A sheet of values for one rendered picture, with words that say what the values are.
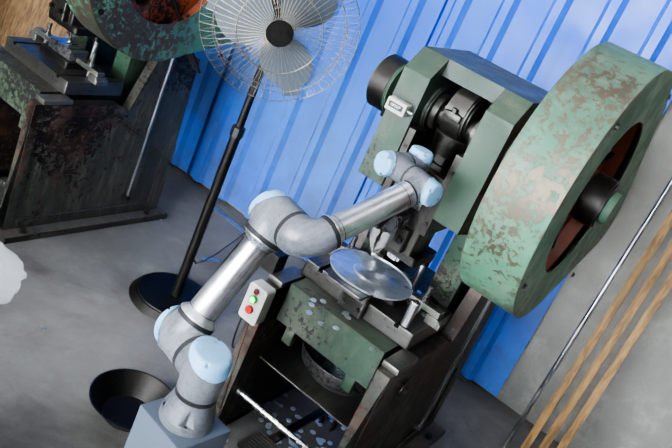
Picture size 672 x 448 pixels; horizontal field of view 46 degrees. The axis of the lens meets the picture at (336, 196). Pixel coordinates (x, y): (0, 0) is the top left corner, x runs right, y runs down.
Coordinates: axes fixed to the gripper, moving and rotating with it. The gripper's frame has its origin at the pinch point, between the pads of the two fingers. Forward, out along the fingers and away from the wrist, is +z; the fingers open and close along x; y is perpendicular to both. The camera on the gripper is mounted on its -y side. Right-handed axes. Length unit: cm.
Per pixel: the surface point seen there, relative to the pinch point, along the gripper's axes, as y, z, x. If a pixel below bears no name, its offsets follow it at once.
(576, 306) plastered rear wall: 136, 29, -45
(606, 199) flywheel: 14, -46, -51
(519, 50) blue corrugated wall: 133, -59, 31
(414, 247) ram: 12.5, -3.0, -7.4
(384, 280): 8.3, 10.6, -4.7
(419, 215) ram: 12.0, -13.3, -4.3
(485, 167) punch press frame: 7.6, -38.6, -17.6
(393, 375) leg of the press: -6.8, 27.6, -26.1
